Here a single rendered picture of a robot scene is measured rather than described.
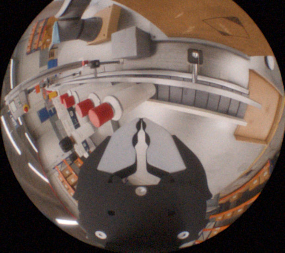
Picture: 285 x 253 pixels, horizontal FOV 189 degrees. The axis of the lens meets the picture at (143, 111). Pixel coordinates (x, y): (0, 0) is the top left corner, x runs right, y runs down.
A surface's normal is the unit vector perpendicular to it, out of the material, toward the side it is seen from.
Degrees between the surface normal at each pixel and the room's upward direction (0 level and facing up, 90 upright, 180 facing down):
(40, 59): 90
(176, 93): 0
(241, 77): 0
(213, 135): 0
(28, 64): 90
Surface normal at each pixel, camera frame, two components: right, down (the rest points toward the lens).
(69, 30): 0.70, 0.71
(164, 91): -0.48, 0.40
